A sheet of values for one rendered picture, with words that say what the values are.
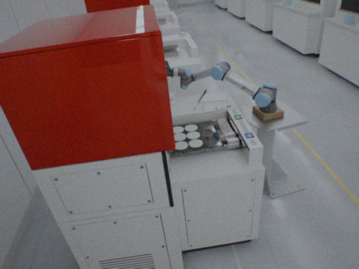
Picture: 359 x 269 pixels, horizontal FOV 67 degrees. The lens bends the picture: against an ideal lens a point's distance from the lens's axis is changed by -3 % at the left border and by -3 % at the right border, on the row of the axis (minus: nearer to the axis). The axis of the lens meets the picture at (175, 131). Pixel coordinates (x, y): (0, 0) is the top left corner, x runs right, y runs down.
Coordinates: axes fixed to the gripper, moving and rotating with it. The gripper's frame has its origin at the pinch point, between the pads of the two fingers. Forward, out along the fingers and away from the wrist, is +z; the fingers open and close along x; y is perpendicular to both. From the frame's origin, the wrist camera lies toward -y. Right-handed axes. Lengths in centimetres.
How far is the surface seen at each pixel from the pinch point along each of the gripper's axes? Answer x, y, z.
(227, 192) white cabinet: -20, 108, -73
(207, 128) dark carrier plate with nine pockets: -12, 59, -55
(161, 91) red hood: -106, 82, -35
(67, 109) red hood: -107, 95, 6
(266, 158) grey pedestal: 40, 63, -111
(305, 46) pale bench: 268, -260, -238
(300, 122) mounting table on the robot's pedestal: 0, 41, -130
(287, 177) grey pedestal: 78, 69, -141
